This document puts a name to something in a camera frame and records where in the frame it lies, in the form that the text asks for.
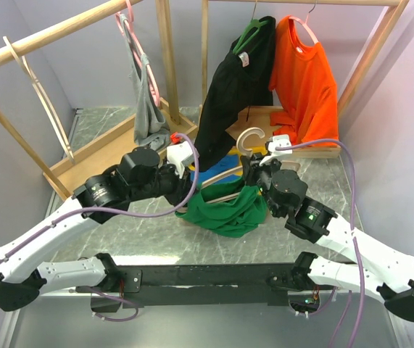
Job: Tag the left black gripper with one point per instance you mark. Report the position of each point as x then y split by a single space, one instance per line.
182 186

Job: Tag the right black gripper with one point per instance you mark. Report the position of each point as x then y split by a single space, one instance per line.
251 167

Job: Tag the wooden hanger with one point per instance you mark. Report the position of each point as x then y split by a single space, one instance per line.
274 176
44 100

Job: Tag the green tank top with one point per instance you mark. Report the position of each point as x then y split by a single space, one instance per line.
229 209

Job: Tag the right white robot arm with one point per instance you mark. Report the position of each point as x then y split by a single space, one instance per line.
375 269

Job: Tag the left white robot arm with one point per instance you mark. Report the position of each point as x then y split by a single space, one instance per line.
141 174

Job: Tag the grey tank top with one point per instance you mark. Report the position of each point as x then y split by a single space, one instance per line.
150 126

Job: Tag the pink hanger right rack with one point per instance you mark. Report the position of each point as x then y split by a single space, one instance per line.
304 23

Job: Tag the pink hanger rack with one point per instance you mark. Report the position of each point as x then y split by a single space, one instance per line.
136 53
304 23

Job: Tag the green hanger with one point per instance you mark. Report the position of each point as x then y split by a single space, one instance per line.
250 31

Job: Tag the pink hanger left rack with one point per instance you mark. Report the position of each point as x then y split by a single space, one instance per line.
136 53

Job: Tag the yellow plastic tray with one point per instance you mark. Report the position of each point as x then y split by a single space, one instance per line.
233 150

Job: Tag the blue garment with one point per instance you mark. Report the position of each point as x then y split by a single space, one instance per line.
221 166

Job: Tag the left wooden clothes rack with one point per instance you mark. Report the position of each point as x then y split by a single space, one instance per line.
107 149

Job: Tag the orange t-shirt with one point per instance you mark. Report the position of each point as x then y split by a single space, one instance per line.
305 86

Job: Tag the black t-shirt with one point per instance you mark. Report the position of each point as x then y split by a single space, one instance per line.
240 81

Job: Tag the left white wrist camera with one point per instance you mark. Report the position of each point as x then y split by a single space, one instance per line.
181 153

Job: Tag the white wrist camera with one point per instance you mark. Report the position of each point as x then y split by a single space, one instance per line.
181 153
278 148

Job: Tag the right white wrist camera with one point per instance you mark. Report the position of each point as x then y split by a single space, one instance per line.
278 148

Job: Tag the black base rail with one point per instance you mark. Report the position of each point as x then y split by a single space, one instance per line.
156 285

